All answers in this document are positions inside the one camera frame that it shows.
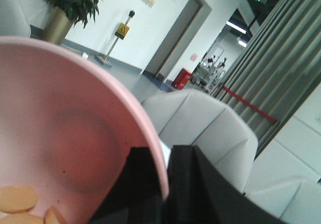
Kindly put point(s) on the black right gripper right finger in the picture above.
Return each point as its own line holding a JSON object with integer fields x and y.
{"x": 200, "y": 194}

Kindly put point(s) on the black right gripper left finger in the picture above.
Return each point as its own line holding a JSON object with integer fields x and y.
{"x": 136, "y": 195}

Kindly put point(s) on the pink bowl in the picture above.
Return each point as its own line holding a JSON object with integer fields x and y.
{"x": 67, "y": 127}

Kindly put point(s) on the orange ham slices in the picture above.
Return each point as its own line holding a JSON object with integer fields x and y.
{"x": 17, "y": 200}

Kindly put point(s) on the left grey chair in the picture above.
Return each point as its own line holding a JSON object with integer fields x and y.
{"x": 192, "y": 117}

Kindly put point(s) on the grey chair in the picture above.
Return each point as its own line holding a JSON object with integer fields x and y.
{"x": 291, "y": 200}
{"x": 192, "y": 117}

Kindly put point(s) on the right grey chair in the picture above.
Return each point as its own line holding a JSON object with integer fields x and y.
{"x": 291, "y": 200}

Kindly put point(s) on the white refrigerator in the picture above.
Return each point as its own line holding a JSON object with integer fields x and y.
{"x": 294, "y": 152}

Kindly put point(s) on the red barrier belt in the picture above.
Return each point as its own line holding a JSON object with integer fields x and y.
{"x": 250, "y": 105}

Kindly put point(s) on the red bin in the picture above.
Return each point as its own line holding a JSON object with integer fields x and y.
{"x": 181, "y": 79}

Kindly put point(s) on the grey curtain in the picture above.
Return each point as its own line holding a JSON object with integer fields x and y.
{"x": 279, "y": 68}

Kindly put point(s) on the yellow sign stand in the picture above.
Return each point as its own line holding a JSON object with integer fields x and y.
{"x": 120, "y": 33}

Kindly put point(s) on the potted green tree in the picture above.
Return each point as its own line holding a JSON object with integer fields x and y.
{"x": 64, "y": 15}

